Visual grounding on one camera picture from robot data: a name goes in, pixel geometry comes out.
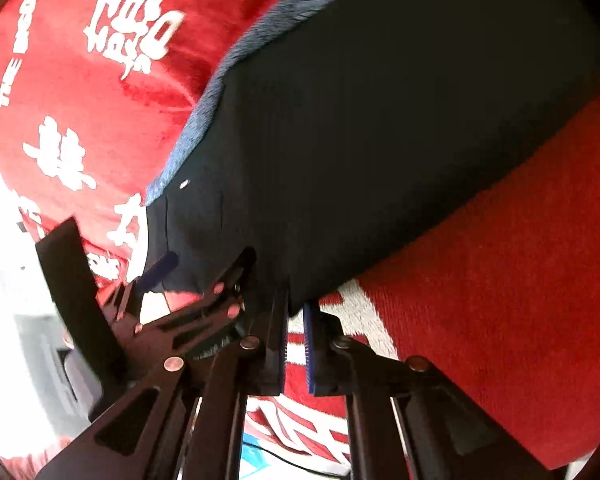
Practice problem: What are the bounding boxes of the printed paper sheet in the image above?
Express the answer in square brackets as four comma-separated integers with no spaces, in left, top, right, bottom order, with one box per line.
[239,440,351,480]

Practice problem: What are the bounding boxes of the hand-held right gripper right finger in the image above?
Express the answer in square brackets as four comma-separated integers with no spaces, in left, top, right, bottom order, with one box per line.
[302,302,556,480]

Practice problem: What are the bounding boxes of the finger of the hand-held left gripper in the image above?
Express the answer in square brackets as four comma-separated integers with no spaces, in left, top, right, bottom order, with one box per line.
[97,251,180,326]
[130,246,257,376]

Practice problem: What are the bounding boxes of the red printed blanket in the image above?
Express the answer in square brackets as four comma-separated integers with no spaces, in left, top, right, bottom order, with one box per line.
[0,0,600,476]

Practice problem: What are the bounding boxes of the black pants with grey waistband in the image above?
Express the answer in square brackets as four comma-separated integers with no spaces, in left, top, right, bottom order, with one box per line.
[145,0,600,318]

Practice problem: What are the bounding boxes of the black cable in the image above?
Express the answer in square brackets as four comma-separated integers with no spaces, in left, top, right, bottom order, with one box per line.
[244,441,348,467]

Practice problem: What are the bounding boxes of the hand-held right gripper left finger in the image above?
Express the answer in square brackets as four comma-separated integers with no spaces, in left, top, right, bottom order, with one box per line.
[35,289,290,480]

